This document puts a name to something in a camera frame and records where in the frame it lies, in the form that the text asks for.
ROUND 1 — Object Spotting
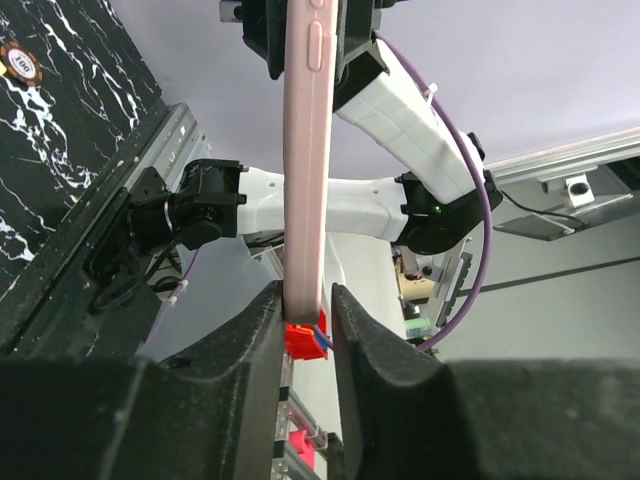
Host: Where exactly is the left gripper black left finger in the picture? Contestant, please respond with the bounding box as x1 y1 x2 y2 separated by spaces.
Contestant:
1 281 285 479

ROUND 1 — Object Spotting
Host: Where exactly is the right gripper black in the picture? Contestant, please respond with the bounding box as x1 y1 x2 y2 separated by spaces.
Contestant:
239 0 384 80

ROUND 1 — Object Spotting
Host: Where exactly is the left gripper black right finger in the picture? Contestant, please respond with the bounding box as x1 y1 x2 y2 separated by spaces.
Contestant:
331 285 639 479

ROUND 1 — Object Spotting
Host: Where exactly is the phone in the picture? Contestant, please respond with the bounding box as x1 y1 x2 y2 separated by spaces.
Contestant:
283 0 339 325

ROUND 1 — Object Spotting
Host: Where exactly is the orange poker chip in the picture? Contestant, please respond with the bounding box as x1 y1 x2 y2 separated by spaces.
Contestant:
1 41 43 87

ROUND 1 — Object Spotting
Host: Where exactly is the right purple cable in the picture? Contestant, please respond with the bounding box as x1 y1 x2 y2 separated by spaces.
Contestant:
144 34 496 354

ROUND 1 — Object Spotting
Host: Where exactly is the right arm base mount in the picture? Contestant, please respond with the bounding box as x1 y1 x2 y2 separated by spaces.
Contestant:
85 167 175 313

